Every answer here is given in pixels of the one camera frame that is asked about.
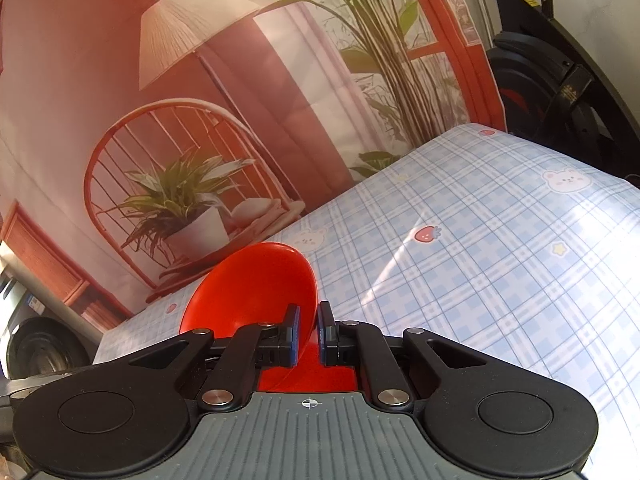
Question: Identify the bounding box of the washing machine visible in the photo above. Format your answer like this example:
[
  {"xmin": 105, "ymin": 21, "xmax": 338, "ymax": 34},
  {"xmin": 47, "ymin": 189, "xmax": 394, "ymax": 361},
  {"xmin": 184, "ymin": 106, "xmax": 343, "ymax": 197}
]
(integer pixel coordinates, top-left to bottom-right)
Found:
[{"xmin": 0, "ymin": 240, "xmax": 102, "ymax": 382}]

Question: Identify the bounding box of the black exercise bike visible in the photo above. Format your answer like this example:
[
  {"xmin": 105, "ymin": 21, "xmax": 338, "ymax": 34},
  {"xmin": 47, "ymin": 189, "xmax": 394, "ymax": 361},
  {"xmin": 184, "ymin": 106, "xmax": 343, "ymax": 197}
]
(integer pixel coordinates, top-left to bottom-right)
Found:
[{"xmin": 472, "ymin": 0, "xmax": 640, "ymax": 182}]

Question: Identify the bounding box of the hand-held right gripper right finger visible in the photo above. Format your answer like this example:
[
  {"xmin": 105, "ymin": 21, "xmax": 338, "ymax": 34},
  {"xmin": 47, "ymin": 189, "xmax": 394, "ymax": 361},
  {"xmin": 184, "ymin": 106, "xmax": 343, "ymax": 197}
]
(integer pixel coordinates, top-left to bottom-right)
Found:
[{"xmin": 318, "ymin": 301, "xmax": 494, "ymax": 404}]

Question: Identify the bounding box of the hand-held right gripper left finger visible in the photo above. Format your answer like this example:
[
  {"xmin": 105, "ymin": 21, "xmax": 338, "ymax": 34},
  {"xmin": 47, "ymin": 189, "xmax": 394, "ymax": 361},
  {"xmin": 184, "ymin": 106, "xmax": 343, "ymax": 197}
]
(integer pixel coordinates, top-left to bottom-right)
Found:
[{"xmin": 131, "ymin": 304, "xmax": 301, "ymax": 409}]

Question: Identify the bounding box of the red bowl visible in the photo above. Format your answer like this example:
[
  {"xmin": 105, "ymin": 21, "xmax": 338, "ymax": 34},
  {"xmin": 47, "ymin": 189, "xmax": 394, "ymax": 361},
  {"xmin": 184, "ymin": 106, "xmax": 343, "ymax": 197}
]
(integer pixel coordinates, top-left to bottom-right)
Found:
[{"xmin": 179, "ymin": 242, "xmax": 358, "ymax": 393}]

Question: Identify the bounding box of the blue checked tablecloth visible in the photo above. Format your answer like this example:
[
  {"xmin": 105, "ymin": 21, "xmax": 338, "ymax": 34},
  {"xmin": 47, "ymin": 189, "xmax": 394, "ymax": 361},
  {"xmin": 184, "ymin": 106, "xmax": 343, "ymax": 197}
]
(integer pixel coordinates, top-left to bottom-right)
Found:
[{"xmin": 92, "ymin": 122, "xmax": 640, "ymax": 461}]

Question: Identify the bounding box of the printed wall backdrop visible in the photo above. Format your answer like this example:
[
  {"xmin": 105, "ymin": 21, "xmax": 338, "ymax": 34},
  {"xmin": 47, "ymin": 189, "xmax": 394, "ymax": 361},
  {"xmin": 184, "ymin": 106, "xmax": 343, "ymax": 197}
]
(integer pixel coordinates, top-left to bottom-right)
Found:
[{"xmin": 0, "ymin": 0, "xmax": 507, "ymax": 332}]

